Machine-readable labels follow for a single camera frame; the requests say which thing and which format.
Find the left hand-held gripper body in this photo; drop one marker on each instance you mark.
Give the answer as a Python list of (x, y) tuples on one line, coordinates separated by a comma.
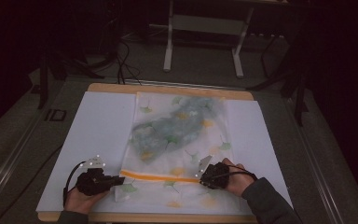
[(90, 183)]

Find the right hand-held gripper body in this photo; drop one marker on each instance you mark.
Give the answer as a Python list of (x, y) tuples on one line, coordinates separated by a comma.
[(219, 175)]

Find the leaf print zipper bag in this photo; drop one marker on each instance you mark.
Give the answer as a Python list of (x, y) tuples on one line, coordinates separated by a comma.
[(180, 149)]

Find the person's left hand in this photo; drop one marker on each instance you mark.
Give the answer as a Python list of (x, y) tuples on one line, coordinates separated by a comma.
[(80, 202)]

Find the person's right hand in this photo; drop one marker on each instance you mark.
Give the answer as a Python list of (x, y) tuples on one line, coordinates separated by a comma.
[(240, 183)]

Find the white table mat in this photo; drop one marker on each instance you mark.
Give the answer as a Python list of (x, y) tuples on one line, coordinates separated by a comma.
[(102, 124)]

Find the blue-green cloth inside bag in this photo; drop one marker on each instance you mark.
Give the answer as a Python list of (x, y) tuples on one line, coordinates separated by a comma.
[(167, 127)]

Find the metal strip behind table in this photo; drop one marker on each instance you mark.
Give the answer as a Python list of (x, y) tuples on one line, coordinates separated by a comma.
[(180, 84)]

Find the black tripod stand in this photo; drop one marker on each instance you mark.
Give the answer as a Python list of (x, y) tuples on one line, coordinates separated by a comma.
[(292, 81)]

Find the metal floor rail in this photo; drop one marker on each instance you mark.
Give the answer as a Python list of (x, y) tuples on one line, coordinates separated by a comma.
[(320, 174), (6, 174)]

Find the black stand post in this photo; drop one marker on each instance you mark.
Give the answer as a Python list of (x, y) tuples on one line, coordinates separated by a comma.
[(43, 84)]

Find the white metal stand frame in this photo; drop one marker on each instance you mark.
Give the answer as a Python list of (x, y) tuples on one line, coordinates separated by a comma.
[(205, 25)]

